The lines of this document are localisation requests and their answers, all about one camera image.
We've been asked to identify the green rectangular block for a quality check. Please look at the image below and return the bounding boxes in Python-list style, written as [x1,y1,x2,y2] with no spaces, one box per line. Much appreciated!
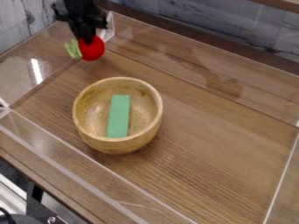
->
[107,94,131,138]

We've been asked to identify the wooden bowl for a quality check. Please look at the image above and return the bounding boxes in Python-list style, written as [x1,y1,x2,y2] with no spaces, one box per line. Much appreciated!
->
[72,77,165,155]

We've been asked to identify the black cable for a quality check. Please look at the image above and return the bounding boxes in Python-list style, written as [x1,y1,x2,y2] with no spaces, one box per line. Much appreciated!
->
[0,206,16,224]

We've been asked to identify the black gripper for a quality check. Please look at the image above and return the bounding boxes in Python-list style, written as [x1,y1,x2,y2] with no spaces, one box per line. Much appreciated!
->
[51,0,108,45]

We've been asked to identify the red plush fruit green leaves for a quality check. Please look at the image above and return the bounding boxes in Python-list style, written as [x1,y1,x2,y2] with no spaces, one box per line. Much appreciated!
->
[64,36,106,61]

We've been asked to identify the black metal table leg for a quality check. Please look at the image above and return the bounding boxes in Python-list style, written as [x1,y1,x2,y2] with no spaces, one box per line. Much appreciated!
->
[27,182,44,203]

